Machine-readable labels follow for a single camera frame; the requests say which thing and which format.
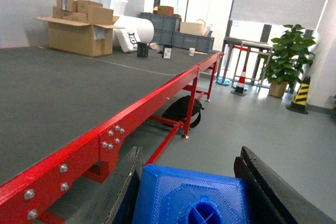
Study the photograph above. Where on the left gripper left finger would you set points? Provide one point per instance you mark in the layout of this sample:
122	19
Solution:
114	201

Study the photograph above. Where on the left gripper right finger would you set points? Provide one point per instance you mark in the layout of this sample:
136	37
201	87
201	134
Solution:
271	198

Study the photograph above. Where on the blue plastic block part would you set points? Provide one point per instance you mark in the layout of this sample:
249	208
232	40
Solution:
172	195

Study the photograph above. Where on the yellow-black traffic cone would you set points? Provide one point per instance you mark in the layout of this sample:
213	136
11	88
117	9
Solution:
299	102

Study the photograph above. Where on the distant red-white cone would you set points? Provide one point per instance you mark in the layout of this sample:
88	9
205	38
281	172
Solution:
239	90

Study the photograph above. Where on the black backpack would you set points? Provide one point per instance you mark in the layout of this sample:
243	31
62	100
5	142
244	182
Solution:
179	109

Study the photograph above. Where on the green potted plant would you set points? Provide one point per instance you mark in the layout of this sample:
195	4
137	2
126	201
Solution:
289	55

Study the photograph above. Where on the black ribbed box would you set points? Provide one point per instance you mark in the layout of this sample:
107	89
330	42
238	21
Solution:
142	49

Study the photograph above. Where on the black and white box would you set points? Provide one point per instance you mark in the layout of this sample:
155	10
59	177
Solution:
166	52

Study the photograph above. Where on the white paper cup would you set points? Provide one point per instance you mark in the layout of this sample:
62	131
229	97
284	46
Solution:
191	51

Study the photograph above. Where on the white foam roll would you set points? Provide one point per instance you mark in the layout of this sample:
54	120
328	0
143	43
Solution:
133	29

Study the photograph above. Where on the large open cardboard box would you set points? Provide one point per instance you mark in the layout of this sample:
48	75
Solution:
82	27

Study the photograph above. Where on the grey plastic crate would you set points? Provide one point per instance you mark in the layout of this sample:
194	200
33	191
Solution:
167	32

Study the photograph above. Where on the red metal table frame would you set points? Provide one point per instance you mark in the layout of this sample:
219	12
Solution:
64	116

